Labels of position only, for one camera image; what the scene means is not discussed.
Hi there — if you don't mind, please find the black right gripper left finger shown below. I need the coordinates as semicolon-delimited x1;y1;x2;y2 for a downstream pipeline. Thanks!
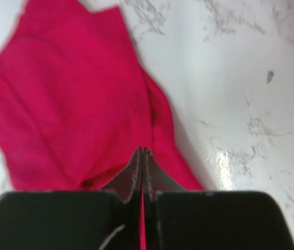
0;148;142;249

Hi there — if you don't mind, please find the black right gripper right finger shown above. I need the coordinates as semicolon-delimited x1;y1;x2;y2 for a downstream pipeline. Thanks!
142;149;294;249

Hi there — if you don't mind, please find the magenta t shirt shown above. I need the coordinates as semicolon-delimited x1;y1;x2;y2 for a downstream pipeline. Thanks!
0;0;205;250

